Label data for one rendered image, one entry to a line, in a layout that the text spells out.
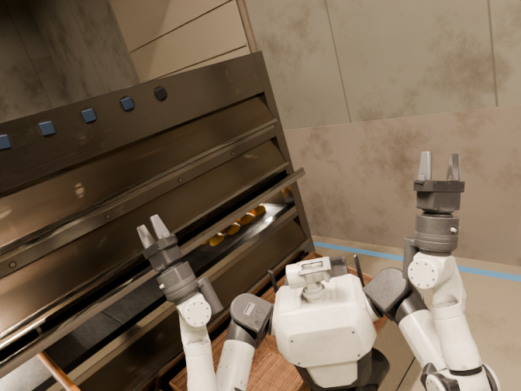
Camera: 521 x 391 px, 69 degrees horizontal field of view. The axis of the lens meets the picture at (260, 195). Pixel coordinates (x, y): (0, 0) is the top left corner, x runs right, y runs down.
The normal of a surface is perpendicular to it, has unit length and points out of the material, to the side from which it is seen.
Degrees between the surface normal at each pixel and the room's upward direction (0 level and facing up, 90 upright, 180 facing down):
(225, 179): 70
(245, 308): 34
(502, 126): 90
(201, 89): 90
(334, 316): 45
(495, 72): 90
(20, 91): 90
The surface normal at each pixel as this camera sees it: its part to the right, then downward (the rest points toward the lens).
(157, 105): 0.71, 0.03
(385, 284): -0.58, -0.52
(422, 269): -0.71, 0.02
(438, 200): 0.36, 0.07
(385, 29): -0.67, 0.42
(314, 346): -0.11, 0.36
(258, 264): 0.58, -0.29
